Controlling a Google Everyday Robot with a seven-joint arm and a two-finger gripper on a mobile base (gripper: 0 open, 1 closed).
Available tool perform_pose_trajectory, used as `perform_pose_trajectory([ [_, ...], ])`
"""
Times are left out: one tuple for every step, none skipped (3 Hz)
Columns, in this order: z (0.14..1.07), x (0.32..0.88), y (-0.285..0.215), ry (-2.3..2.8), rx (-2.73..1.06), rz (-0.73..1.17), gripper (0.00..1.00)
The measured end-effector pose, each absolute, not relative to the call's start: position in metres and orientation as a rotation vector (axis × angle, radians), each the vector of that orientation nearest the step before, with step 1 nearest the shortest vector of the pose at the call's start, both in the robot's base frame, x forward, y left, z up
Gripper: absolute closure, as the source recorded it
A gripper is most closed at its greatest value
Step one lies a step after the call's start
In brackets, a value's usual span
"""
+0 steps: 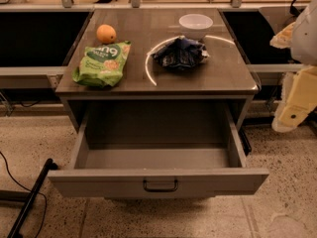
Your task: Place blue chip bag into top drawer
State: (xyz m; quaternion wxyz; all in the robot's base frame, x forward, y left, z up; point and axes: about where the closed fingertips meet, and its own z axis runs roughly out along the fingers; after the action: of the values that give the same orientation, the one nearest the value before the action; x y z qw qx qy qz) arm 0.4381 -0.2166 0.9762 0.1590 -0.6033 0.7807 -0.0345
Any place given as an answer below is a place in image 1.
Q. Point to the black drawer handle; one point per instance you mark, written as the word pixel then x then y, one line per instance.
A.
pixel 160 186

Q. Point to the blue chip bag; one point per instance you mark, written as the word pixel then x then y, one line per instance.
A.
pixel 181 54

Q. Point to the grey drawer cabinet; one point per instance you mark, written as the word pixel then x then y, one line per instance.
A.
pixel 224 75

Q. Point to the green chip bag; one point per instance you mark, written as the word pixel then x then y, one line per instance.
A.
pixel 103 65

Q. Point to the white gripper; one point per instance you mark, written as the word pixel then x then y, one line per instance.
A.
pixel 305 39

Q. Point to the white bowl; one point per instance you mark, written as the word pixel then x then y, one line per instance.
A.
pixel 195 26

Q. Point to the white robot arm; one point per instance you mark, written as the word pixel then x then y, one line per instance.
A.
pixel 304 36

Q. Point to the black stand leg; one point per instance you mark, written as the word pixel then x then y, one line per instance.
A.
pixel 26 197

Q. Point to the open grey top drawer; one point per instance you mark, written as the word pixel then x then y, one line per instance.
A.
pixel 122 142

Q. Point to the orange fruit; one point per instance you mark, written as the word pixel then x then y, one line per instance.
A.
pixel 106 34

